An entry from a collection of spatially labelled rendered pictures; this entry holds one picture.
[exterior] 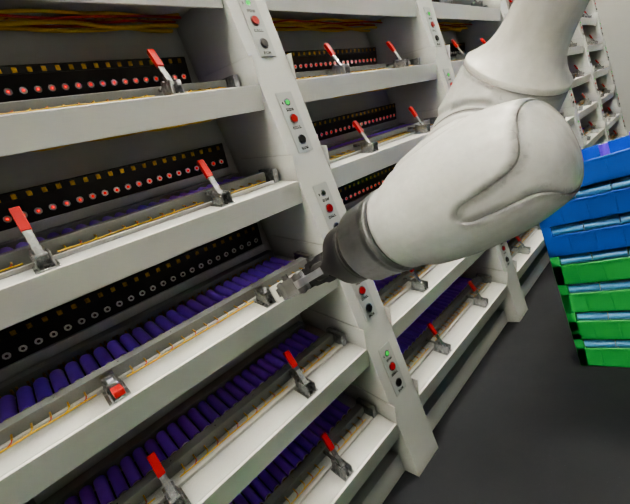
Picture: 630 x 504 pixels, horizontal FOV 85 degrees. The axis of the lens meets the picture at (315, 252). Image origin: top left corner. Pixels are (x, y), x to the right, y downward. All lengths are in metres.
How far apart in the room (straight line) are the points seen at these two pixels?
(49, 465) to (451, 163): 0.55
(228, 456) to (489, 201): 0.56
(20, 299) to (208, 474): 0.37
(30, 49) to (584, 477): 1.29
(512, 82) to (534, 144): 0.13
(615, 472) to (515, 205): 0.75
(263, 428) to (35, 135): 0.56
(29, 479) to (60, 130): 0.43
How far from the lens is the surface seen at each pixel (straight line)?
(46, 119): 0.59
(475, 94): 0.39
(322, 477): 0.82
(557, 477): 0.94
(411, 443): 0.94
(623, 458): 0.98
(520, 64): 0.39
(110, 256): 0.55
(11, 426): 0.60
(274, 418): 0.69
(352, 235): 0.35
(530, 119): 0.28
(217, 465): 0.67
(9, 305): 0.54
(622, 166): 0.99
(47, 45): 0.87
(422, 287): 0.95
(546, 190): 0.27
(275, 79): 0.76
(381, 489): 0.95
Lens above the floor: 0.70
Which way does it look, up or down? 9 degrees down
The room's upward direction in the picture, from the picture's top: 22 degrees counter-clockwise
